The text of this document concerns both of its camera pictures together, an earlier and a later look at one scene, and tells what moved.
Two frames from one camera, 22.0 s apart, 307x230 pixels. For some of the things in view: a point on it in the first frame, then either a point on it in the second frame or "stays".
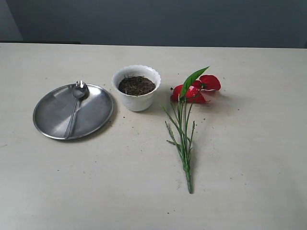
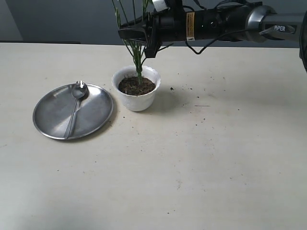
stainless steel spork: x=78 y=91 stays
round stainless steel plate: x=52 y=113 stays
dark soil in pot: x=136 y=86 stays
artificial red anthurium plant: x=190 y=92 to x=159 y=47
